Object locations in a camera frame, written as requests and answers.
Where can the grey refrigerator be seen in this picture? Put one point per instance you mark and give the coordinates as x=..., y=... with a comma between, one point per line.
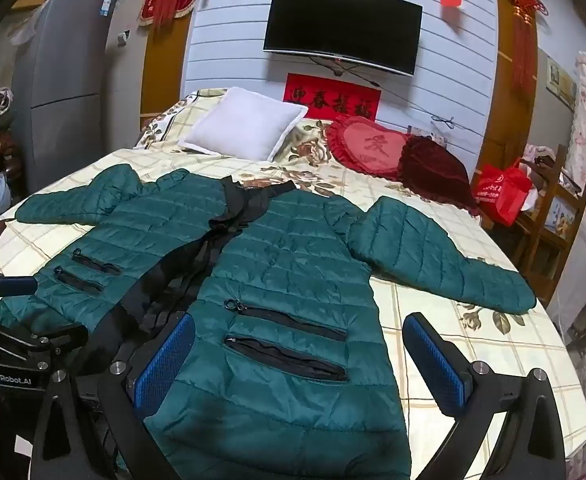
x=63, y=85

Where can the bed with floral checked sheet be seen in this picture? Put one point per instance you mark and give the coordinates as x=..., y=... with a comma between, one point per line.
x=498, y=360

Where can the red shopping bag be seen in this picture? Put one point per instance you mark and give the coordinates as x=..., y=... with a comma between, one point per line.
x=503, y=192

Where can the white square pillow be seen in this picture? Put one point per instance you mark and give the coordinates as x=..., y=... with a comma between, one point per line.
x=243, y=120

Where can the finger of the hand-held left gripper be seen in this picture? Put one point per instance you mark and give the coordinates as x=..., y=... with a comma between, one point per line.
x=18, y=286
x=48, y=340

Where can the green quilted puffer jacket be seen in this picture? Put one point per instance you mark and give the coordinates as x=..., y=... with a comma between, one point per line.
x=273, y=260

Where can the wooden chair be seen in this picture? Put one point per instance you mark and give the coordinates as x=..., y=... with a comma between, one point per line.
x=540, y=240

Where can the white wall socket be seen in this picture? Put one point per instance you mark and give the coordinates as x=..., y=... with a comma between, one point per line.
x=123, y=37

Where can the red paper wall banner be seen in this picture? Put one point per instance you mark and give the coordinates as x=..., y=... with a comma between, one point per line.
x=333, y=97

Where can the black flat-screen television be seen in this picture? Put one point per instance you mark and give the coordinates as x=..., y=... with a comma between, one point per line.
x=343, y=25

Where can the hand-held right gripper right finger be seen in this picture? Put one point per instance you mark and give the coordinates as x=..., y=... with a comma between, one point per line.
x=435, y=362

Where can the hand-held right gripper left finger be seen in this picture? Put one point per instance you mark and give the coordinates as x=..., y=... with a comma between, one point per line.
x=165, y=360

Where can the dark red velvet cushion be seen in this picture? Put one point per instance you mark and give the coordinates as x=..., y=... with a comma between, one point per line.
x=433, y=175

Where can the small wall calendar picture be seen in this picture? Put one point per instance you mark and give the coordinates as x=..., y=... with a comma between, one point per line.
x=560, y=82

